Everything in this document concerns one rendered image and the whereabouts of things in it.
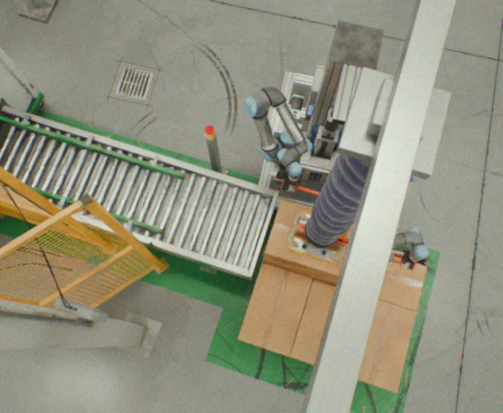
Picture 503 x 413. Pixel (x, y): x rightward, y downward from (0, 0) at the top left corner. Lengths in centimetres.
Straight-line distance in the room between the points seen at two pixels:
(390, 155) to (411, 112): 15
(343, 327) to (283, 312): 251
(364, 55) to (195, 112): 240
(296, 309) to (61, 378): 202
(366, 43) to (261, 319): 207
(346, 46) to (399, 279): 192
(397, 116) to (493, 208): 356
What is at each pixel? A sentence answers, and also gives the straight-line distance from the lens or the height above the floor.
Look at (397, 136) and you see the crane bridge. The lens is 149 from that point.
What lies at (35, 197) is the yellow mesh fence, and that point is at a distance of 307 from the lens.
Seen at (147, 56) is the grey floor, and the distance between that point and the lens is 521.
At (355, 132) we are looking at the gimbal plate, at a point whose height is 287.
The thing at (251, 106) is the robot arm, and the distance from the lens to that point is 305.
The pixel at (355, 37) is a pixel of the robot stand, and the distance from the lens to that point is 286.
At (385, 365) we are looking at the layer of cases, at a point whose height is 54.
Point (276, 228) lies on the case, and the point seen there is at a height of 94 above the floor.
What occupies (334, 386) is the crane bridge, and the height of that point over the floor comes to 305.
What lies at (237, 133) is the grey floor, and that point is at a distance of 475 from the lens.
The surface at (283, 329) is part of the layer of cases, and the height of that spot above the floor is 54.
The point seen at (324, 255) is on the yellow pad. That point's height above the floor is 97.
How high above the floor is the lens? 437
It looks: 75 degrees down
